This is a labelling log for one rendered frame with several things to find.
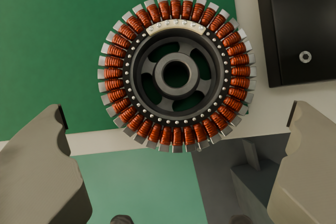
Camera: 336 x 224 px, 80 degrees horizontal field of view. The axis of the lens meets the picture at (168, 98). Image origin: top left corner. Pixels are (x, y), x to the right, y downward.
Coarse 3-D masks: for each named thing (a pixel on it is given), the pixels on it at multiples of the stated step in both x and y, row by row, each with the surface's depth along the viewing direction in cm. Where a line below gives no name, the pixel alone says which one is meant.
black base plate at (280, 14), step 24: (264, 0) 16; (288, 0) 15; (312, 0) 15; (264, 24) 17; (288, 24) 15; (312, 24) 15; (264, 48) 17; (288, 48) 15; (312, 48) 15; (288, 72) 15; (312, 72) 15
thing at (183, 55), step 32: (160, 0) 14; (192, 0) 14; (128, 32) 14; (160, 32) 14; (192, 32) 14; (224, 32) 14; (128, 64) 14; (160, 64) 15; (192, 64) 15; (224, 64) 14; (128, 96) 14; (224, 96) 14; (128, 128) 14; (160, 128) 14; (192, 128) 14; (224, 128) 14
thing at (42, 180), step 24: (48, 120) 10; (24, 144) 8; (48, 144) 8; (0, 168) 7; (24, 168) 7; (48, 168) 7; (72, 168) 7; (0, 192) 6; (24, 192) 6; (48, 192) 6; (72, 192) 6; (0, 216) 5; (24, 216) 5; (48, 216) 5; (72, 216) 6
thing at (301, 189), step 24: (288, 120) 11; (312, 120) 9; (288, 144) 9; (312, 144) 8; (288, 168) 7; (312, 168) 7; (288, 192) 6; (312, 192) 6; (288, 216) 6; (312, 216) 5
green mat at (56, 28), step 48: (0, 0) 18; (48, 0) 18; (96, 0) 18; (144, 0) 18; (0, 48) 18; (48, 48) 18; (96, 48) 18; (0, 96) 18; (48, 96) 18; (96, 96) 18; (192, 96) 17
